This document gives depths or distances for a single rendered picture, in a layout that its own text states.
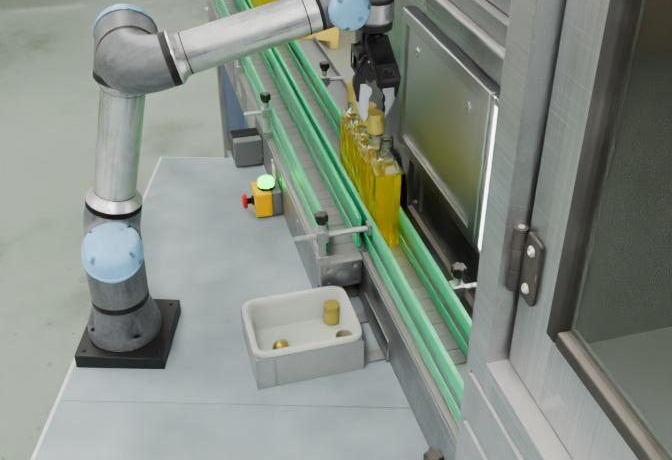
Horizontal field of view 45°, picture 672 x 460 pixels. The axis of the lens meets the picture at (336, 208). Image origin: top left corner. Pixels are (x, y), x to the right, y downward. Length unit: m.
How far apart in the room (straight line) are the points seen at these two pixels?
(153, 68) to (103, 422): 0.68
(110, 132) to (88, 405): 0.53
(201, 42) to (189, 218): 0.82
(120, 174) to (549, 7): 1.22
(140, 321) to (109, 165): 0.32
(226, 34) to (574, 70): 0.93
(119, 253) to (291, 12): 0.57
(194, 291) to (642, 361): 1.45
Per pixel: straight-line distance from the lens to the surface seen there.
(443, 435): 1.44
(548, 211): 0.61
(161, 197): 2.24
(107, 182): 1.67
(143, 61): 1.41
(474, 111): 1.54
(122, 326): 1.69
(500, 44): 1.47
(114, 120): 1.60
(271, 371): 1.62
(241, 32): 1.41
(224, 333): 1.77
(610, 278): 0.55
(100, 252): 1.61
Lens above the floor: 1.93
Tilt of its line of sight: 33 degrees down
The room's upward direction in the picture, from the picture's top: straight up
